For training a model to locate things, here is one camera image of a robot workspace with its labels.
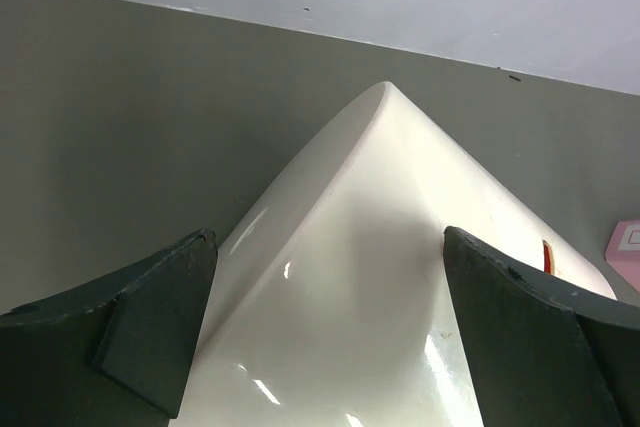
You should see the pink ring binder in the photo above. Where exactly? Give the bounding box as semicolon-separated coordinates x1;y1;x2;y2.
605;220;640;291

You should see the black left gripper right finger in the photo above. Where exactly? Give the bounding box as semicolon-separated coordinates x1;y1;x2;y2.
443;226;639;426

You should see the cream round drawer organizer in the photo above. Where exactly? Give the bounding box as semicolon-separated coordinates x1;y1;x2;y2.
176;82;613;426

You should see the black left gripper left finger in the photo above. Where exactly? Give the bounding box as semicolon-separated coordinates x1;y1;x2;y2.
1;229;218;426

